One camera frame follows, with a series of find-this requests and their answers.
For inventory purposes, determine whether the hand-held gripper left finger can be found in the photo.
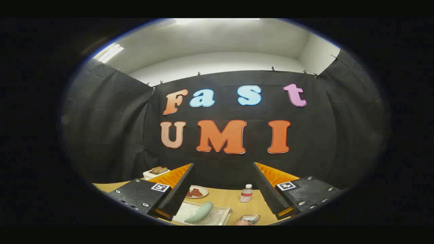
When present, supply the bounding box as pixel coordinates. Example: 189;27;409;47
108;163;195;221

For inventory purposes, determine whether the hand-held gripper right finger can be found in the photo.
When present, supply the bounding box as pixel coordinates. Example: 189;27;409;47
252;162;343;220

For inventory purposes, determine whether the light green plate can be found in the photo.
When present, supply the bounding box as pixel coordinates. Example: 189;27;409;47
184;201;214;223

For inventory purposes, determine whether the silver wire basket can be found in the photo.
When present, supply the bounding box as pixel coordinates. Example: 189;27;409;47
238;215;261;225

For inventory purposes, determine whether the white wire dish rack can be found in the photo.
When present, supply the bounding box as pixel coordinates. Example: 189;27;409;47
171;200;233;226

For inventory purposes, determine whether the beige round plate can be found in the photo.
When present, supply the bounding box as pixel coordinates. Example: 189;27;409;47
185;185;209;199

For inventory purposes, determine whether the red label water bottle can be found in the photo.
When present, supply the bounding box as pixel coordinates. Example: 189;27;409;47
239;184;254;203

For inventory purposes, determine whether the white toaster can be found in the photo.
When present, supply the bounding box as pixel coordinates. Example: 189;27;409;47
143;168;171;180

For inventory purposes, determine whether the ceiling light panel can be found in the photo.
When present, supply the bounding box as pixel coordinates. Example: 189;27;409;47
93;43;124;64

